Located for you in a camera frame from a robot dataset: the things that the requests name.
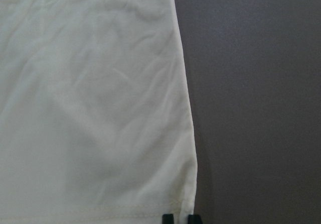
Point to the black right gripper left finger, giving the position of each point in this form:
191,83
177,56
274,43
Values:
168,218

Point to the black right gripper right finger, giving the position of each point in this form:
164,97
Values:
194,219

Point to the cream long-sleeve graphic shirt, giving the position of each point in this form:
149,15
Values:
96,122

